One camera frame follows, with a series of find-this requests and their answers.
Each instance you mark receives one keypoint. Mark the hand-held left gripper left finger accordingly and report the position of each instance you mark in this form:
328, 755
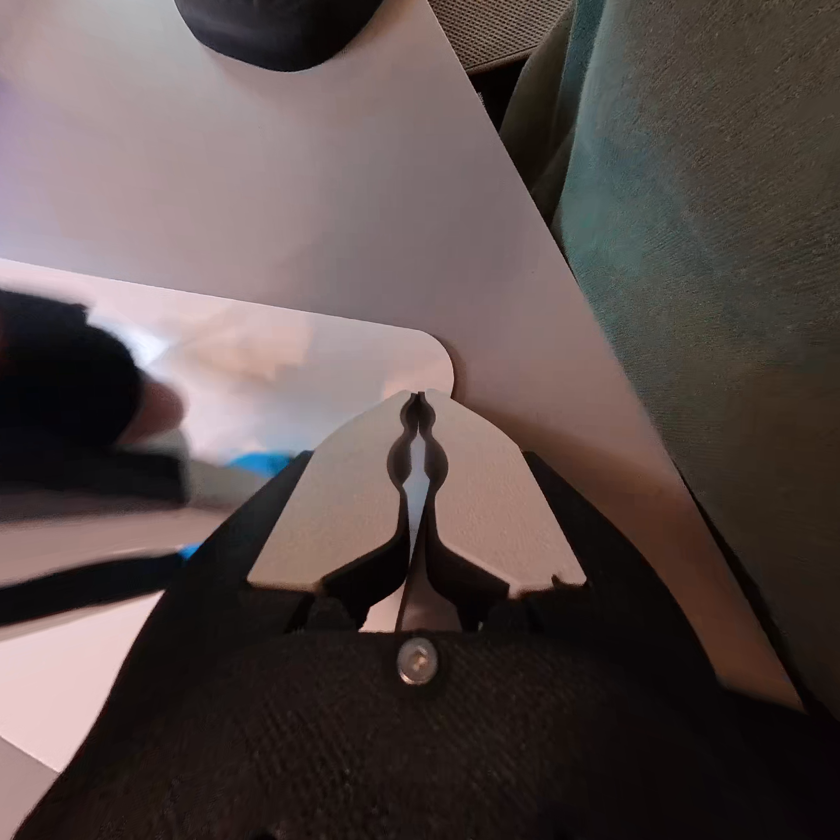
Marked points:
328, 518

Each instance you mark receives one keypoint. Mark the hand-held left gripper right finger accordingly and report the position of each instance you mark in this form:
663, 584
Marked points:
505, 518

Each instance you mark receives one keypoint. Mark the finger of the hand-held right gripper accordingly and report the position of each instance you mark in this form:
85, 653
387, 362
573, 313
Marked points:
216, 485

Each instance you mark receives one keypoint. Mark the blue whiteboard eraser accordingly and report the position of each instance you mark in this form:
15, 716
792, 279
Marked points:
262, 463

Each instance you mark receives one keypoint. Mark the white whiteboard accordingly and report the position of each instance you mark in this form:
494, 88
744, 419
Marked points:
295, 367

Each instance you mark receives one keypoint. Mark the black honeycomb pad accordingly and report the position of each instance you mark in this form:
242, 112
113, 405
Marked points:
275, 33

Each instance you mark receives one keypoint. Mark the grey mesh chair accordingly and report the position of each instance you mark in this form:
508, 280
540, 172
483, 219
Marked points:
499, 26

